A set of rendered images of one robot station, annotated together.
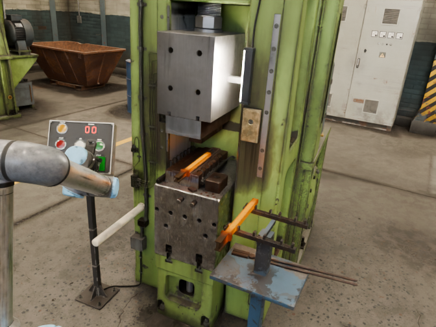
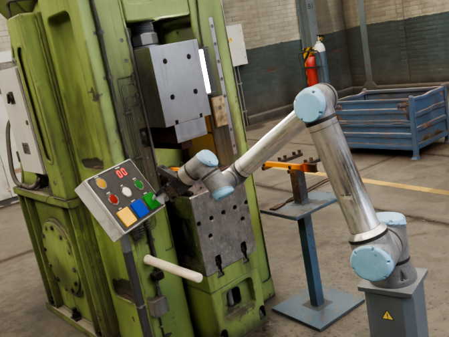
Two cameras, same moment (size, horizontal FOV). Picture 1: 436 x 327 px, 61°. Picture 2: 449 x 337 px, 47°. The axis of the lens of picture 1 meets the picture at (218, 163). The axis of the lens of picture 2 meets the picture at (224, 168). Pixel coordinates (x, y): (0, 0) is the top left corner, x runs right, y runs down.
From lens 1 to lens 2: 2.45 m
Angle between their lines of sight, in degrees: 57
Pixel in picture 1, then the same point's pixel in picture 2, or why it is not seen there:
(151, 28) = (113, 53)
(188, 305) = (245, 309)
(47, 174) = not seen: hidden behind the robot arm
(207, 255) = (248, 238)
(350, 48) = not seen: outside the picture
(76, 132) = (113, 180)
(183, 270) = (235, 272)
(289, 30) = (219, 27)
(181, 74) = (179, 80)
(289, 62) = (226, 51)
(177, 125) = (186, 130)
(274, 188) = not seen: hidden behind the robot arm
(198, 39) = (185, 45)
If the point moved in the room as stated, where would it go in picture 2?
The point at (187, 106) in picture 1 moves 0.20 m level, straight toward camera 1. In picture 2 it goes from (190, 108) to (225, 103)
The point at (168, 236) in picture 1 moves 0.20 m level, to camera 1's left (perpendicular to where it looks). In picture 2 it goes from (214, 246) to (196, 262)
